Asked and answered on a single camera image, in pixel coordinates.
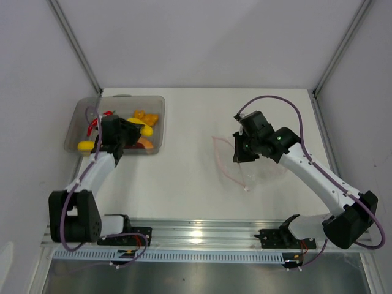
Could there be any grey translucent plastic tray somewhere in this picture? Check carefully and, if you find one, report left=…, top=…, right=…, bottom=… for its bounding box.
left=64, top=94, right=165, bottom=156

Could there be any grey slotted cable duct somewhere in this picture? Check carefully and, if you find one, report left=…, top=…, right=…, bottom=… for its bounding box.
left=53, top=249, right=285, bottom=265

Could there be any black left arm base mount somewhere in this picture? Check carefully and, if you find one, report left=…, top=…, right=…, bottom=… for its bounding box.
left=97, top=227, right=153, bottom=247

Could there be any red grapefruit wedge toy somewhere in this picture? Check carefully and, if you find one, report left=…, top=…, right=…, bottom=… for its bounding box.
left=125, top=137, right=154, bottom=149

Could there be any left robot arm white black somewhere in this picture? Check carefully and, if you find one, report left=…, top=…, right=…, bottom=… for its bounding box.
left=48, top=115, right=144, bottom=246

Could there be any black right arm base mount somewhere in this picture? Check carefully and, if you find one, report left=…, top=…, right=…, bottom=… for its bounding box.
left=254, top=229, right=317, bottom=249

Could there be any red chili pepper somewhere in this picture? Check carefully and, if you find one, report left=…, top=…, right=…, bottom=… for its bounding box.
left=86, top=111, right=114, bottom=137

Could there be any orange ginger root toy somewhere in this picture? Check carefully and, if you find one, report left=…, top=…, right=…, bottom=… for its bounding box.
left=134, top=110, right=159, bottom=127

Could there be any yellow lemon toy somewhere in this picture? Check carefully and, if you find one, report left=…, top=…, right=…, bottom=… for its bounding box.
left=77, top=140, right=95, bottom=152
left=127, top=118, right=154, bottom=137

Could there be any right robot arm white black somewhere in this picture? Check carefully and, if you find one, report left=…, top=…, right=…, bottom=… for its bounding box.
left=233, top=111, right=378, bottom=249

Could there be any left aluminium frame post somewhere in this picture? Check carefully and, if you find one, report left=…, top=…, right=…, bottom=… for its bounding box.
left=47, top=0, right=103, bottom=97

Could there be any aluminium frame post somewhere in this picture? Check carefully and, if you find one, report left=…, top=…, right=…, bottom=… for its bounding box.
left=47, top=0, right=103, bottom=97
left=312, top=0, right=375, bottom=99

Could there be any clear pink zip top bag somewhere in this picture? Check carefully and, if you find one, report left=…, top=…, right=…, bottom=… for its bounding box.
left=212, top=136, right=288, bottom=192

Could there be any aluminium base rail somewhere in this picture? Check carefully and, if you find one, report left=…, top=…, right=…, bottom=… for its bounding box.
left=41, top=219, right=375, bottom=252

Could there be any right aluminium frame post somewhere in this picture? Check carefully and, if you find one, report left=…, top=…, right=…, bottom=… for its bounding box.
left=312, top=0, right=375, bottom=99

